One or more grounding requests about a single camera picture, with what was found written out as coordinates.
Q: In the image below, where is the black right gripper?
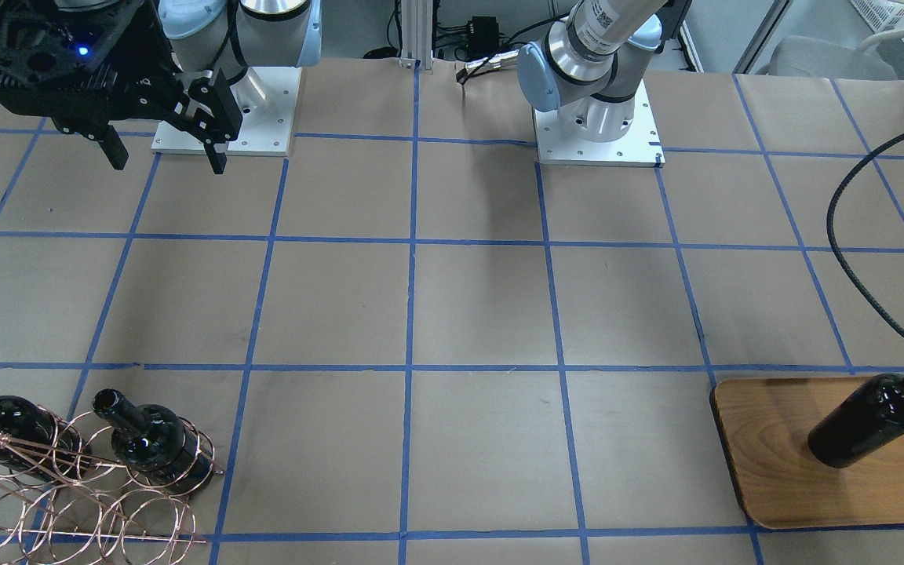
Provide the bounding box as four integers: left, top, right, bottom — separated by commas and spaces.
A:
0, 1, 230, 174

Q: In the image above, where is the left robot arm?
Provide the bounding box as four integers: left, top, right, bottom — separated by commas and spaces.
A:
518, 1, 904, 339

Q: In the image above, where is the copper wire bottle basket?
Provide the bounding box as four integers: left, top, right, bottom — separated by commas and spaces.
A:
0, 414, 208, 564

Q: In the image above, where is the dark wine bottle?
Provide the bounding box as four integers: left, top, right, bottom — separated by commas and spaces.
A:
807, 373, 904, 468
0, 395, 55, 482
91, 388, 214, 496

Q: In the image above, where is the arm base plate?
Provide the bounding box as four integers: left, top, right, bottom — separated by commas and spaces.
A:
180, 67, 304, 157
532, 80, 666, 168

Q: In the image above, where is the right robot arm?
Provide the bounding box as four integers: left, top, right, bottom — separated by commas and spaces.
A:
0, 1, 322, 174

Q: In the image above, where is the wooden tray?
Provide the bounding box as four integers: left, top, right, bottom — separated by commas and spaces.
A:
711, 375, 904, 530

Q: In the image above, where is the aluminium frame post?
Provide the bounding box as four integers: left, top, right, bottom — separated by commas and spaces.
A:
397, 0, 436, 74

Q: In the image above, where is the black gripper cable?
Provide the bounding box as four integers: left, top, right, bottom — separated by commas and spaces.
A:
826, 114, 904, 362

